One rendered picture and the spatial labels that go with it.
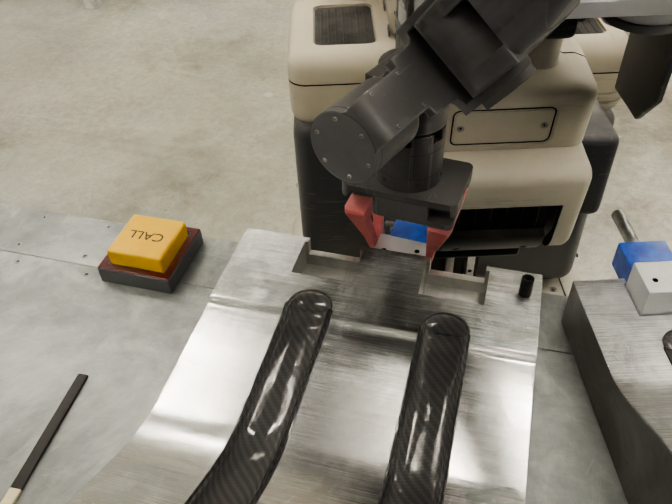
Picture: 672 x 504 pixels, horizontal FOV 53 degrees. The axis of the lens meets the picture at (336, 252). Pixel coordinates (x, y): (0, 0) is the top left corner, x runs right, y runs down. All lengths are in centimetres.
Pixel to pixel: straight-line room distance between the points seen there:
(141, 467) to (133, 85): 242
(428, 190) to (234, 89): 213
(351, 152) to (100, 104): 229
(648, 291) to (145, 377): 44
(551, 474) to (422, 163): 26
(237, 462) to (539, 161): 54
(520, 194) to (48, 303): 55
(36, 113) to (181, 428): 234
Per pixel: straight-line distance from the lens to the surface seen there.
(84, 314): 71
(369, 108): 45
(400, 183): 56
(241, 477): 46
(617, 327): 60
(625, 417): 55
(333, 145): 48
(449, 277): 58
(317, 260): 60
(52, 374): 67
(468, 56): 48
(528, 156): 86
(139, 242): 71
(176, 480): 45
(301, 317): 54
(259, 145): 232
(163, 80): 280
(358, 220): 60
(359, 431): 47
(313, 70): 106
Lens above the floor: 129
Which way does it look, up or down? 43 degrees down
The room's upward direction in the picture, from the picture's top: 3 degrees counter-clockwise
